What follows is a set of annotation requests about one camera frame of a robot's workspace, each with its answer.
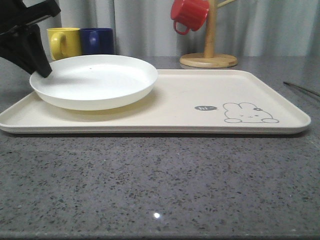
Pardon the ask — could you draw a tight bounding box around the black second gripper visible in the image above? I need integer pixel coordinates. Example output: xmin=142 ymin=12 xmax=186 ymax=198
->
xmin=0 ymin=0 xmax=61 ymax=78

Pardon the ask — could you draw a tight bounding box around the white round plate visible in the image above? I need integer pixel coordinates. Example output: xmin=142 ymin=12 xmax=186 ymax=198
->
xmin=29 ymin=54 xmax=158 ymax=111

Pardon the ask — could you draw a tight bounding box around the silver chopstick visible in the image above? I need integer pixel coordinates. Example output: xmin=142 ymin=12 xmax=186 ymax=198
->
xmin=283 ymin=83 xmax=320 ymax=102
xmin=283 ymin=81 xmax=320 ymax=97

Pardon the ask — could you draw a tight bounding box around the yellow mug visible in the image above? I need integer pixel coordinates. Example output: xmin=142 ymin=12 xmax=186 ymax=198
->
xmin=47 ymin=27 xmax=82 ymax=61

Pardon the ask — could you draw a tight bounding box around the dark blue mug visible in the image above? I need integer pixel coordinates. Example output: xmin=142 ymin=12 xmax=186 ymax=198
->
xmin=79 ymin=27 xmax=115 ymax=55

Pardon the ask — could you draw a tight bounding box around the beige rabbit serving tray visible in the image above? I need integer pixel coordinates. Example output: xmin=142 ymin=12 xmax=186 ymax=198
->
xmin=0 ymin=69 xmax=311 ymax=135

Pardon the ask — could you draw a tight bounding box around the red mug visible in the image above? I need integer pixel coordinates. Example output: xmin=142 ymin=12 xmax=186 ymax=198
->
xmin=170 ymin=0 xmax=210 ymax=35

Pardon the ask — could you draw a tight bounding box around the wooden mug tree stand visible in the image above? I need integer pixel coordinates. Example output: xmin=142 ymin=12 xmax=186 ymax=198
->
xmin=179 ymin=0 xmax=238 ymax=69

